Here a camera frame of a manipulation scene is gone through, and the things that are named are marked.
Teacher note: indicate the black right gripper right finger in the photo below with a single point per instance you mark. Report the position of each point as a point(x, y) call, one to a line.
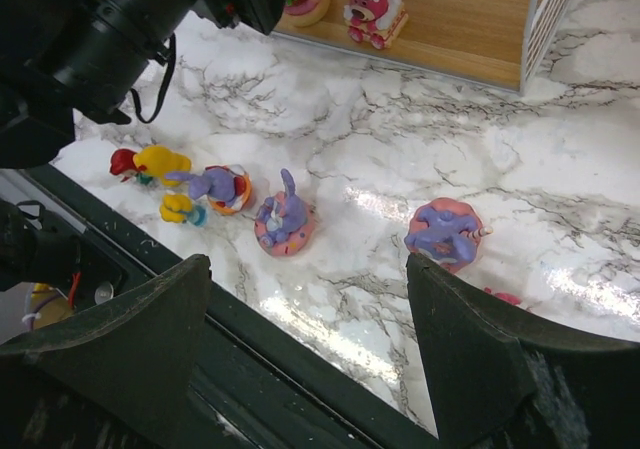
point(501, 377)

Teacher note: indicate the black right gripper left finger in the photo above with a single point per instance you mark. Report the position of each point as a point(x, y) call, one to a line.
point(113, 376)

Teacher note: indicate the pink bear cake car toy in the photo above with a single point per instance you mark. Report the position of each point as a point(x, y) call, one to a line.
point(378, 22)

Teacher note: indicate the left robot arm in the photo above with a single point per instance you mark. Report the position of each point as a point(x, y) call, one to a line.
point(59, 57)

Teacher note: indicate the purple unicorn pink donut toy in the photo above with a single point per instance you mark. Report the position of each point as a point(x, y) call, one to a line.
point(448, 232)

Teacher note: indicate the small yellow blue toy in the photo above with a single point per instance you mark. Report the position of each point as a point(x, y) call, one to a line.
point(180, 209)

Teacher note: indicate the yellow duck toy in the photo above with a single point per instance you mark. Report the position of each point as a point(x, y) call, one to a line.
point(156, 161)

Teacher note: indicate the purple bunny pink donut toy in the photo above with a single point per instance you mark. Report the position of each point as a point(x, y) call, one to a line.
point(284, 223)

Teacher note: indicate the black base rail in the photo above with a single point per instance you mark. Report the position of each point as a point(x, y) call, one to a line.
point(252, 385)

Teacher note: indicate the purple bunny orange ring toy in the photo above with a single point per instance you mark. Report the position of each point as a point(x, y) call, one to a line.
point(227, 188)

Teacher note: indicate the white wire wooden shelf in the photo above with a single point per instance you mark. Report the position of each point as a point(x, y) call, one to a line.
point(495, 42)

